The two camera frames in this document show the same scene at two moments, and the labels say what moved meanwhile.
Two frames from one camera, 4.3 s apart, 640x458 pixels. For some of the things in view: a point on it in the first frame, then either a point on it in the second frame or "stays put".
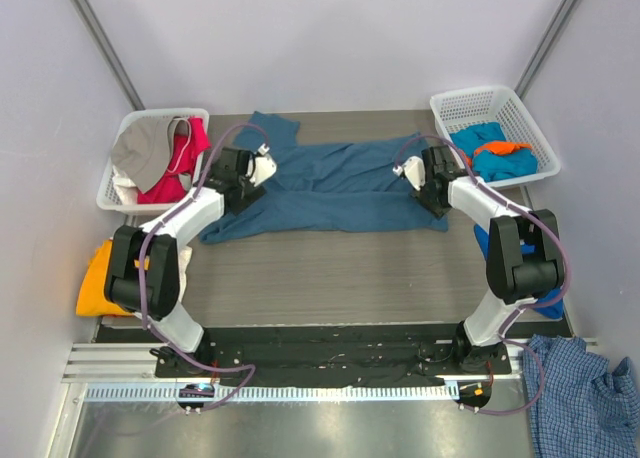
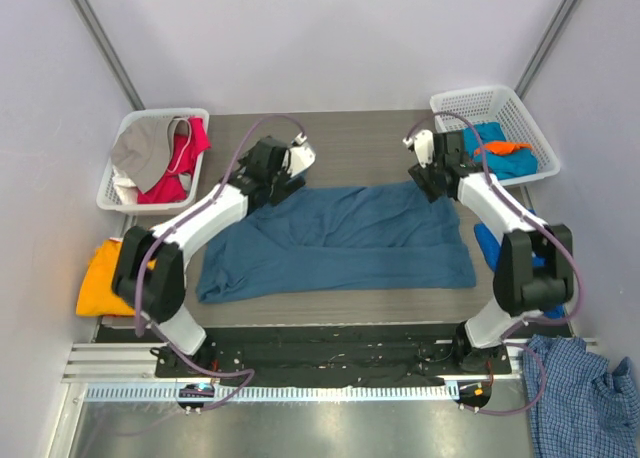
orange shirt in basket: [501, 147] stays put
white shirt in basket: [126, 190] stays put
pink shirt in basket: [186, 148] stays put
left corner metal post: [79, 1] stays put
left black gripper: [248, 196] → [286, 187]
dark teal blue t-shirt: [316, 184] → [337, 239]
